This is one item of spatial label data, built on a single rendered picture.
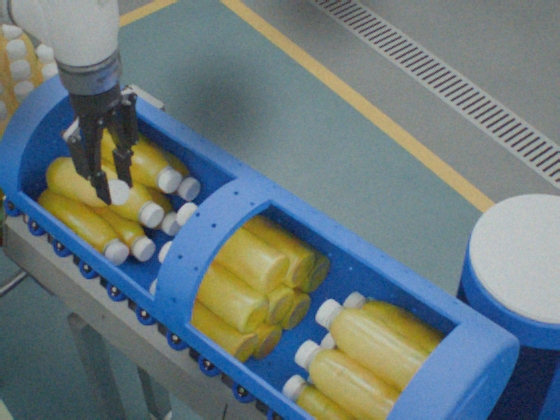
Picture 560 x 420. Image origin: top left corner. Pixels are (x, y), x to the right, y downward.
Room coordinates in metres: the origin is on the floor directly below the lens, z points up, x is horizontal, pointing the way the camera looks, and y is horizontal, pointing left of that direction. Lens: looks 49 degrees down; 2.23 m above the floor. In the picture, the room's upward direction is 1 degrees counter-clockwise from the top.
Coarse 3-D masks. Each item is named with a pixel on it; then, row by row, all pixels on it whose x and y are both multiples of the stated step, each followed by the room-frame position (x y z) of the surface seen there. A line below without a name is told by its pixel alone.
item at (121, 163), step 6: (114, 150) 1.02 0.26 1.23; (114, 156) 1.01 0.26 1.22; (120, 156) 1.00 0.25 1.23; (126, 156) 1.00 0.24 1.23; (114, 162) 1.01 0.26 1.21; (120, 162) 1.00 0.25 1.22; (126, 162) 1.00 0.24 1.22; (120, 168) 1.01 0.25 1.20; (126, 168) 1.00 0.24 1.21; (120, 174) 1.01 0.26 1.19; (126, 174) 1.00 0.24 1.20; (120, 180) 1.01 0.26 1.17; (126, 180) 1.00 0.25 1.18; (132, 180) 1.00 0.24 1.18; (132, 186) 1.00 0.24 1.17
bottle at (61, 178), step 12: (48, 168) 1.09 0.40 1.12; (60, 168) 1.08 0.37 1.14; (72, 168) 1.06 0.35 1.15; (108, 168) 1.05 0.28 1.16; (48, 180) 1.08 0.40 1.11; (60, 180) 1.05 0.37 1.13; (72, 180) 1.03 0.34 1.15; (84, 180) 1.02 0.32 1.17; (108, 180) 1.00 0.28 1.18; (60, 192) 1.05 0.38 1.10; (72, 192) 1.02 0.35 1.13; (84, 192) 1.00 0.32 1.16; (96, 204) 0.99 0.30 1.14
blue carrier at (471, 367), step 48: (48, 96) 1.15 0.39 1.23; (0, 144) 1.10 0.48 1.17; (48, 144) 1.16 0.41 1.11; (192, 144) 1.04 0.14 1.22; (240, 192) 0.92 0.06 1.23; (288, 192) 0.96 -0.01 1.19; (192, 240) 0.85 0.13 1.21; (336, 240) 0.84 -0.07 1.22; (144, 288) 0.94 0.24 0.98; (192, 288) 0.79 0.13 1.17; (336, 288) 0.91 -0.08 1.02; (384, 288) 0.87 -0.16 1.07; (432, 288) 0.76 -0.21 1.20; (192, 336) 0.76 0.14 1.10; (288, 336) 0.85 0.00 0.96; (480, 336) 0.67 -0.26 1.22; (432, 384) 0.60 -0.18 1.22; (480, 384) 0.62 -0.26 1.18
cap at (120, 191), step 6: (114, 180) 1.00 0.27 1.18; (114, 186) 0.99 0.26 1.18; (120, 186) 0.99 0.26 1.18; (126, 186) 1.00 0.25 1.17; (114, 192) 0.98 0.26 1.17; (120, 192) 0.99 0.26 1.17; (126, 192) 0.99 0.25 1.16; (114, 198) 0.98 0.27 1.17; (120, 198) 0.98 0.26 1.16; (126, 198) 0.99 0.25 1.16; (114, 204) 0.97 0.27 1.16; (120, 204) 0.98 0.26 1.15
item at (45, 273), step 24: (24, 240) 1.12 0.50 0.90; (24, 264) 1.10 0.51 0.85; (48, 264) 1.07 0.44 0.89; (48, 288) 1.05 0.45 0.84; (72, 288) 1.01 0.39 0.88; (96, 312) 0.97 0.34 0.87; (120, 336) 0.92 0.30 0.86; (144, 360) 0.87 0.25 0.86; (168, 360) 0.85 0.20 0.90; (168, 384) 0.83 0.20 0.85; (192, 384) 0.81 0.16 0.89; (192, 408) 0.79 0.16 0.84; (216, 408) 0.76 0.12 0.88; (264, 408) 0.74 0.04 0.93
